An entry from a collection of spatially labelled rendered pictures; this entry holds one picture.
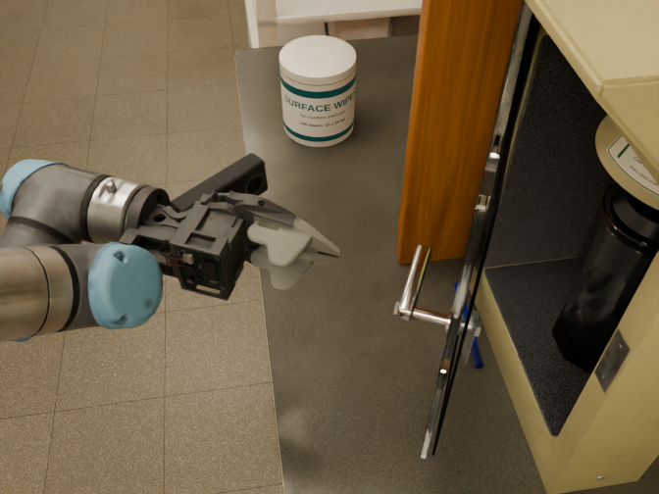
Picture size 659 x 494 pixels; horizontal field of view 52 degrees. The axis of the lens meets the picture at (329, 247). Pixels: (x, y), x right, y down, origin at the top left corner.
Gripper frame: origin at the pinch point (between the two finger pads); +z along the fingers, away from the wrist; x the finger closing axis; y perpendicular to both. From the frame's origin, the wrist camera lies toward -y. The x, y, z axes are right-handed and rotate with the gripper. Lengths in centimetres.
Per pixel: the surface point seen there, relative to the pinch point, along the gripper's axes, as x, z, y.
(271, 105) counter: -26, -29, -54
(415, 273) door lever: 0.8, 9.2, 1.6
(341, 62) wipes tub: -11, -14, -50
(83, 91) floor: -120, -162, -159
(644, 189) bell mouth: 12.6, 26.5, -3.1
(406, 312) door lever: 0.6, 9.4, 6.2
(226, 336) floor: -120, -52, -59
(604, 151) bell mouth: 12.4, 23.2, -7.4
